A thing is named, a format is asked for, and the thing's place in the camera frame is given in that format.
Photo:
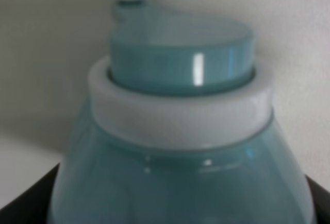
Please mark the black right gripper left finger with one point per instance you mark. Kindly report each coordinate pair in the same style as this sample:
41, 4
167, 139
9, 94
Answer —
31, 206

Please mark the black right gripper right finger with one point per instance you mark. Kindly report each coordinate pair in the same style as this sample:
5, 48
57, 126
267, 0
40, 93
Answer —
321, 202

